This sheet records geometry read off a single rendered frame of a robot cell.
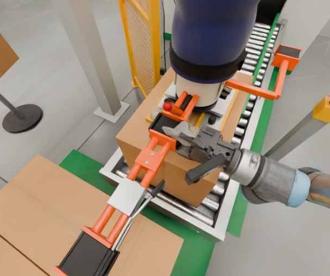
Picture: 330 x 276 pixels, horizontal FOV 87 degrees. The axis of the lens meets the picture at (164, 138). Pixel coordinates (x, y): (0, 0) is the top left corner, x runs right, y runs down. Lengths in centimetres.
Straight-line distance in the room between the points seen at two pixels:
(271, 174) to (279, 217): 130
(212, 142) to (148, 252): 65
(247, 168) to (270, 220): 128
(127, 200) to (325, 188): 47
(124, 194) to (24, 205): 85
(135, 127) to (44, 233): 71
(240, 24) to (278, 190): 39
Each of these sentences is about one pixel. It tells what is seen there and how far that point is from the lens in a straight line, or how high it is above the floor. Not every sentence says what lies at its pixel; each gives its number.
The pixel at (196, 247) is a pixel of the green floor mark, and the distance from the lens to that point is 152.
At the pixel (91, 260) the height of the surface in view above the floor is 110.
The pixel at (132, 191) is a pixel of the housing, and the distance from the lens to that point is 43.
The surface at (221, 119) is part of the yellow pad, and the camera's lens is 71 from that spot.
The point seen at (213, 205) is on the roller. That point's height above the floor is 55.
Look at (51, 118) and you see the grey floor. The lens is 229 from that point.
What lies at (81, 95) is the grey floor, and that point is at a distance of 239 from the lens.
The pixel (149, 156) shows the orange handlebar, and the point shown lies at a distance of 46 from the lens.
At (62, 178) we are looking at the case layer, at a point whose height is 54.
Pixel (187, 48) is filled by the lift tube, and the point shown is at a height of 125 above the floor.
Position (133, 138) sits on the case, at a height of 95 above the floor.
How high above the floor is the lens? 150
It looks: 58 degrees down
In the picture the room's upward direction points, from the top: straight up
